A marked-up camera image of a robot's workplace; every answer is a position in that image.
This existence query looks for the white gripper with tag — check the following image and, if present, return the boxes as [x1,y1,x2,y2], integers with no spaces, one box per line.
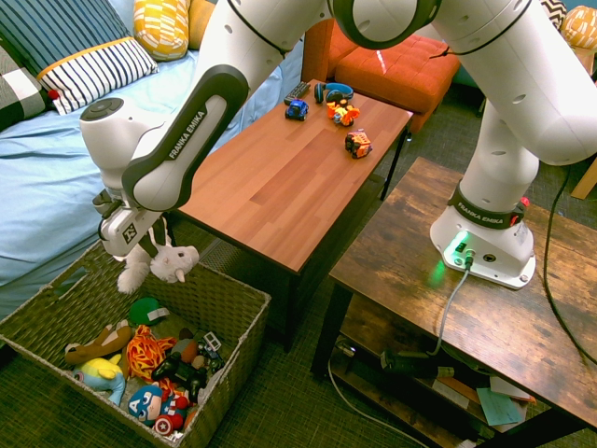
[97,204,177,260]

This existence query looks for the white stuffed unicorn toy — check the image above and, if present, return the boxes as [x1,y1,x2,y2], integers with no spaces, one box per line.
[116,242,201,295]

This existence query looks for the woven grey toy basket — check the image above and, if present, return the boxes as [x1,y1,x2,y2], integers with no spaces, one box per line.
[0,240,272,448]

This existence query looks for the orange patterned cloth toy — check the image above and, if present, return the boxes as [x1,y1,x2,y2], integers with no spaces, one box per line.
[125,325,178,382]

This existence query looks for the brown stuffed dog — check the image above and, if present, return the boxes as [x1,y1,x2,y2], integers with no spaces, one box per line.
[63,319,134,366]

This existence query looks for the yellow blue plush toy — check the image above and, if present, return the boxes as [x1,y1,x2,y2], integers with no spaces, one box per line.
[72,355,127,406]

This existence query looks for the blue toy car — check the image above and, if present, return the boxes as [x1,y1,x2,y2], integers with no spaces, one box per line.
[284,99,311,122]

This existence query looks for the orange toy truck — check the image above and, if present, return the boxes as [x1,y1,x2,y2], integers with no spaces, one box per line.
[343,129,373,160]

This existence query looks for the orange construction toy vehicle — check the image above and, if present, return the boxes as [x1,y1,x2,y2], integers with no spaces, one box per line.
[325,100,362,128]

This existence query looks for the green round plush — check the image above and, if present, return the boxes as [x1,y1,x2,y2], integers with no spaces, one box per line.
[128,297,172,328]

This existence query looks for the brown round plush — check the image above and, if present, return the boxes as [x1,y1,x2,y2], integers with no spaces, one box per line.
[170,328,206,370]

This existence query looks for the light blue covered sofa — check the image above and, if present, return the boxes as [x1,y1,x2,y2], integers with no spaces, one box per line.
[0,0,307,323]

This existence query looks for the reddish wooden coffee table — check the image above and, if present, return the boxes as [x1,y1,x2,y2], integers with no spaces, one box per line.
[174,78,415,354]

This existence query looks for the black game controller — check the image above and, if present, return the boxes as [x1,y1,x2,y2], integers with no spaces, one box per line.
[151,352,209,402]

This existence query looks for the Captain America plush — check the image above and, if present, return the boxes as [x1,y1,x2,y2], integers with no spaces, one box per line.
[126,382,190,435]

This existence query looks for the blue striped pillow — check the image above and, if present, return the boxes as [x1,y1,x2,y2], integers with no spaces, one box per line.
[0,0,160,117]

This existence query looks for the black remote control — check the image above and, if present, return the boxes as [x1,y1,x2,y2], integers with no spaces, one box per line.
[283,80,312,106]

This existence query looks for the black white checkered pillow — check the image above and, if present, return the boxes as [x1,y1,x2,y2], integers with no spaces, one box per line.
[0,44,61,133]

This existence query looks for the yellow white patterned bolster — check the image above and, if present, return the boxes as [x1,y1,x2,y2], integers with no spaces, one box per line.
[132,0,192,63]

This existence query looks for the blue black headphones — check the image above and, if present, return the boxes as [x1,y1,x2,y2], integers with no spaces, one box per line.
[312,81,355,105]

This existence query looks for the orange armchair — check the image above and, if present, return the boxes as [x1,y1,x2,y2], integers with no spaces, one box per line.
[300,18,360,85]

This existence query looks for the black power adapter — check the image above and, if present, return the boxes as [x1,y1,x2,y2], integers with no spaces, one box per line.
[380,349,456,379]

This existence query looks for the orange tufted ottoman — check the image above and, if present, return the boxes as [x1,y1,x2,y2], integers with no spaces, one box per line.
[333,35,463,134]

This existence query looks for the dark rustic wooden table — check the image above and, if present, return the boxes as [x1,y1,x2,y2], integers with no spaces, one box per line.
[310,156,597,448]

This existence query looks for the teal notebook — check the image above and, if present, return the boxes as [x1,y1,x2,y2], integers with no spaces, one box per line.
[475,386,524,427]

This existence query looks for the black white zigzag pillow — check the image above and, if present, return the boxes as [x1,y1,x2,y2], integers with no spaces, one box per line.
[540,0,569,32]

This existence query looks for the yellow patterned round pillow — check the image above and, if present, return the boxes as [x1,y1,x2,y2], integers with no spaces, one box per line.
[559,5,597,51]

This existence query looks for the dark toy car white frame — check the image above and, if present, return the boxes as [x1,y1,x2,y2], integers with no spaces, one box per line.
[195,329,226,370]

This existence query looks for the white floor cable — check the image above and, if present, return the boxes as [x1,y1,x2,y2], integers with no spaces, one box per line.
[326,358,430,448]

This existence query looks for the robot base connector cable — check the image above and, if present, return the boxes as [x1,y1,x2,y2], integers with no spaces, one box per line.
[426,249,475,358]

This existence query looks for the light wooden furniture frame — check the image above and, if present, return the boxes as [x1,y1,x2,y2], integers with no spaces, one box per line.
[571,46,597,201]

